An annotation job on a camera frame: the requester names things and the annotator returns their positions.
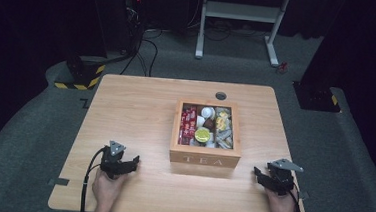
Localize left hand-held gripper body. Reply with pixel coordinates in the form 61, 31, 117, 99
99, 139, 133, 181

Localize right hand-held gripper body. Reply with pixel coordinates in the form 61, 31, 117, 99
264, 157, 305, 198

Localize wooden tea box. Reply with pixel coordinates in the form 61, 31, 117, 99
168, 97, 246, 170

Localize brown capsule with green lid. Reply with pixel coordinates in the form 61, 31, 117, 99
194, 126, 213, 144

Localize person's left hand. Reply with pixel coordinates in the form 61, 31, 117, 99
89, 169, 129, 212

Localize person's right hand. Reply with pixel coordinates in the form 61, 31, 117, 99
263, 186, 299, 212

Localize grey packets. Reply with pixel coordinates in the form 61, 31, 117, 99
214, 127, 235, 150

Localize grey tape strip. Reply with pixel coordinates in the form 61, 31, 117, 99
47, 176, 71, 188

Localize stack of red packets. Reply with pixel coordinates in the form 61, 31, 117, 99
177, 105, 199, 147

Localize yellow packets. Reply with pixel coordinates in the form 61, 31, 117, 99
214, 110, 231, 133

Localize dark brown capsule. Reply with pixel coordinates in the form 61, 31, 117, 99
202, 117, 217, 132

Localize black yellow striped stand base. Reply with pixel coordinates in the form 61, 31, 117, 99
53, 53, 107, 93

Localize red clip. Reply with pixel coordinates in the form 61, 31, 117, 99
275, 60, 289, 75

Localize dark equipment rack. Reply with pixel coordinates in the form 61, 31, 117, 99
118, 0, 146, 56

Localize white metal stand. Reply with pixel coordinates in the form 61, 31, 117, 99
194, 0, 294, 69

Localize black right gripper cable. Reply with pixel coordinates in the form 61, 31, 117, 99
288, 182, 304, 212

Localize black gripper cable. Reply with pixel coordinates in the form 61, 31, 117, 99
79, 146, 106, 212
288, 182, 304, 212

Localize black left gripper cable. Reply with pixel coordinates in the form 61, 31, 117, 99
79, 146, 106, 212

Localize black floor cables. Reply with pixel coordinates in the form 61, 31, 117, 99
119, 26, 164, 79

